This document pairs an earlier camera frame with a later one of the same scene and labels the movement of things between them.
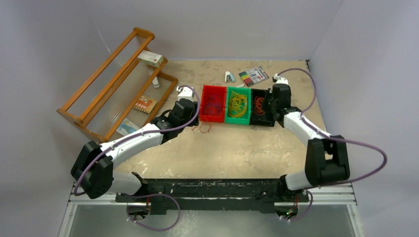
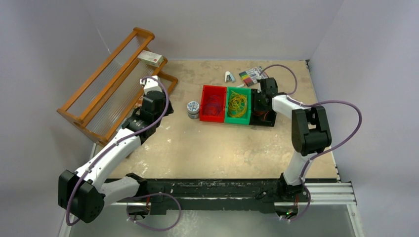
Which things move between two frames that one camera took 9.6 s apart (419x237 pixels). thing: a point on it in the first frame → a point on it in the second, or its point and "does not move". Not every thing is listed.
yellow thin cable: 237,105 does not move
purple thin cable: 213,105 does not move
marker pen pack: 253,75 does not move
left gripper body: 193,123 → 168,111
